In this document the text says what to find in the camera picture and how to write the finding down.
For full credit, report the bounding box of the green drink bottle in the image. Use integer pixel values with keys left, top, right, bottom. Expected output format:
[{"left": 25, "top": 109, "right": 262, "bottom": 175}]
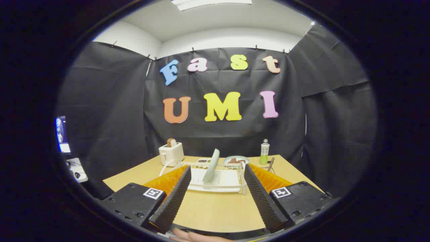
[{"left": 260, "top": 139, "right": 270, "bottom": 165}]

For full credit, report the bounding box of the computer monitor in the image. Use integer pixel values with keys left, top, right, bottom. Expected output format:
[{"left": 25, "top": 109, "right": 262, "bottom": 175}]
[{"left": 55, "top": 116, "right": 72, "bottom": 154}]

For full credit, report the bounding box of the white toaster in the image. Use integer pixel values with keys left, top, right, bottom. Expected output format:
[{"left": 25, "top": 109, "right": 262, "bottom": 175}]
[{"left": 159, "top": 142, "right": 184, "bottom": 167}]

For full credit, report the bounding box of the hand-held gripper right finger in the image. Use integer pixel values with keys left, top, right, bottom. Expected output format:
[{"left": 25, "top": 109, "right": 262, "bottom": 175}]
[{"left": 244, "top": 163, "right": 334, "bottom": 234}]

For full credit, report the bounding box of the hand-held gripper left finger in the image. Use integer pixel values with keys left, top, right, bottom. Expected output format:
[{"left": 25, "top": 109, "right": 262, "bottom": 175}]
[{"left": 100, "top": 165, "right": 192, "bottom": 235}]

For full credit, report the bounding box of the ceiling light panel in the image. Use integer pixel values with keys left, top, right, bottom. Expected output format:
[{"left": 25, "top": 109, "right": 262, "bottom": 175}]
[{"left": 171, "top": 0, "right": 252, "bottom": 11}]

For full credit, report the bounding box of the pale green plate with food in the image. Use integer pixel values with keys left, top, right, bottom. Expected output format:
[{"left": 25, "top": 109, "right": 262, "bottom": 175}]
[{"left": 223, "top": 156, "right": 250, "bottom": 165}]

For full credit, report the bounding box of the white wire dish rack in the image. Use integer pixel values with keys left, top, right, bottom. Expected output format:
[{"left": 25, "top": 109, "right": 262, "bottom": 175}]
[{"left": 159, "top": 158, "right": 249, "bottom": 195}]

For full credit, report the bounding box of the black backdrop cloth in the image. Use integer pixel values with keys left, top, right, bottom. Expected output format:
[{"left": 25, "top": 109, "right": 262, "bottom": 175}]
[{"left": 56, "top": 24, "right": 379, "bottom": 199}]

